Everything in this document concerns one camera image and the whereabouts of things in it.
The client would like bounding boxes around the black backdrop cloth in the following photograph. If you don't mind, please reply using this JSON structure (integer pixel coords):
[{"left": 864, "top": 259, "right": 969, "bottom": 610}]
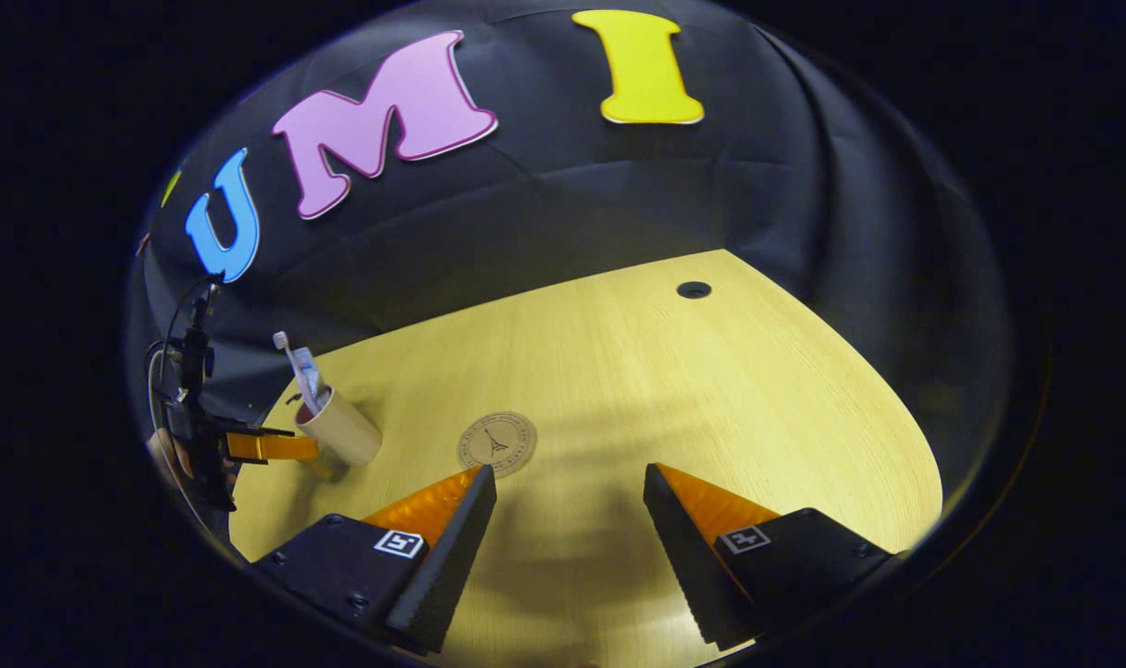
[{"left": 125, "top": 0, "right": 1018, "bottom": 520}]

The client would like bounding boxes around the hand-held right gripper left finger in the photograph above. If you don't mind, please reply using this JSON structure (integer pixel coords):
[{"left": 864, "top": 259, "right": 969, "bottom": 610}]
[{"left": 252, "top": 464, "right": 498, "bottom": 655}]

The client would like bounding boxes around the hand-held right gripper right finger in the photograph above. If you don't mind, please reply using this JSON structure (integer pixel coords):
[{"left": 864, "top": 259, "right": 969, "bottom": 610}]
[{"left": 643, "top": 462, "right": 893, "bottom": 650}]

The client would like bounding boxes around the pink toothbrush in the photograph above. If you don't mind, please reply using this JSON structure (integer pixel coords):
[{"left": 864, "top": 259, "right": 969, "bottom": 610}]
[{"left": 273, "top": 331, "right": 323, "bottom": 416}]

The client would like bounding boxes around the white toothpaste tube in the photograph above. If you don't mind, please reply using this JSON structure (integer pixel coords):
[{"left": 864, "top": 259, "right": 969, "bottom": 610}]
[{"left": 294, "top": 348, "right": 330, "bottom": 409}]

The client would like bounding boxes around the beige cup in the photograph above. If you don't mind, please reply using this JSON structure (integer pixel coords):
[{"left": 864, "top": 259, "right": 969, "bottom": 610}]
[{"left": 294, "top": 385, "right": 383, "bottom": 469}]

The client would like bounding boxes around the round cork coaster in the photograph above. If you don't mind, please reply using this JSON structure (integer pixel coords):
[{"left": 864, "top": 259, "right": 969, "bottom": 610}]
[{"left": 457, "top": 411, "right": 538, "bottom": 480}]

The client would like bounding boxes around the wooden desktop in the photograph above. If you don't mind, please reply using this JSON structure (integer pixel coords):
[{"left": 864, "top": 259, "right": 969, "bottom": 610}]
[{"left": 227, "top": 249, "right": 944, "bottom": 668}]

